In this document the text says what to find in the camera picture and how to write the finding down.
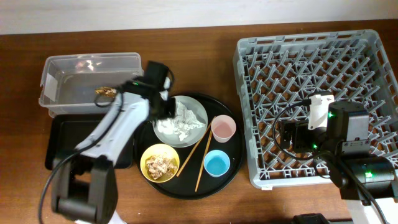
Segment white napkin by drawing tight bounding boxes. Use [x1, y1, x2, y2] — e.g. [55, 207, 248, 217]
[155, 101, 205, 141]

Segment gold foil wrapper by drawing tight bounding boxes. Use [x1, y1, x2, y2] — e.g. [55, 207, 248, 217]
[95, 86, 118, 98]

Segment grey plate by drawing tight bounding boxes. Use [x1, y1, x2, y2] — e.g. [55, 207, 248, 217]
[152, 95, 208, 147]

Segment pink cup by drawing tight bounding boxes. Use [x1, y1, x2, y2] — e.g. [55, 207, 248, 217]
[211, 115, 236, 143]

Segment wooden chopstick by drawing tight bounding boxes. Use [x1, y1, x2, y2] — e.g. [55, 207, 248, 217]
[195, 130, 213, 192]
[176, 117, 215, 177]

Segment blue cup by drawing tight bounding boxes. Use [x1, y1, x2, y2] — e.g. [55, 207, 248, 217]
[204, 150, 231, 177]

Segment yellow bowl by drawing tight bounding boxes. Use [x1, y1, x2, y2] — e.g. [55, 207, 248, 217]
[140, 144, 180, 183]

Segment food scraps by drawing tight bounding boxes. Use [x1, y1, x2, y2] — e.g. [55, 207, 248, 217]
[145, 154, 178, 180]

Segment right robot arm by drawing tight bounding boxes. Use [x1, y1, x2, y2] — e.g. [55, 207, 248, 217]
[272, 91, 397, 223]

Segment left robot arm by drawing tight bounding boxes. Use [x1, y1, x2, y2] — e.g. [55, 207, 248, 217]
[44, 61, 175, 223]

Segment grey dishwasher rack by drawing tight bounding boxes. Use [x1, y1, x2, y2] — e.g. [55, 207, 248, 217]
[233, 30, 397, 190]

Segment clear plastic bin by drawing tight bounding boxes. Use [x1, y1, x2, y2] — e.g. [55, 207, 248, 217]
[39, 52, 144, 117]

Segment black rectangular tray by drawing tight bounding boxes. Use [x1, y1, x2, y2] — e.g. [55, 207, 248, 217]
[44, 113, 136, 171]

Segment black round tray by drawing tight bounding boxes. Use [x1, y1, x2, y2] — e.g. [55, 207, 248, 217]
[134, 93, 245, 200]

